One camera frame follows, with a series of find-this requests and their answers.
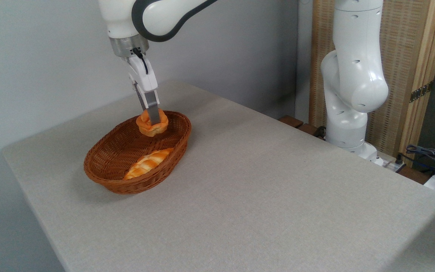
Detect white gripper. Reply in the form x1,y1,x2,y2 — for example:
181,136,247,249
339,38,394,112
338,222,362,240
126,56,162,125

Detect round knotted bread roll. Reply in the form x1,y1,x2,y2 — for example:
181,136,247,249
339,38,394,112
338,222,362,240
136,109,169,137

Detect long braided bread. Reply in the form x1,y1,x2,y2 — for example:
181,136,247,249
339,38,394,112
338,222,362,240
123,148,174,180

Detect brown wicker basket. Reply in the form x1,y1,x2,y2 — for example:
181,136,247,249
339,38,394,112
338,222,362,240
83,111,192,195

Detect brown wooden blocks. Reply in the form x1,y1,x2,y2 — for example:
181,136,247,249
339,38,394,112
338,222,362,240
279,116,327,139

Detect bamboo folding screen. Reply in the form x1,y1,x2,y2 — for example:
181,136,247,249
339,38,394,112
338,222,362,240
310,0,435,167

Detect black screen hinge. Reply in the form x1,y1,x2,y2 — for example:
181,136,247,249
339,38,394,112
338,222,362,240
409,81,433,103

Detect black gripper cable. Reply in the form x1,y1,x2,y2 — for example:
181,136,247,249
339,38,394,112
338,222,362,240
133,47,149,75

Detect blue and black cable bundle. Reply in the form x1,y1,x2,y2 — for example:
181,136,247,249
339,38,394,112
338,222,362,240
404,141,435,179

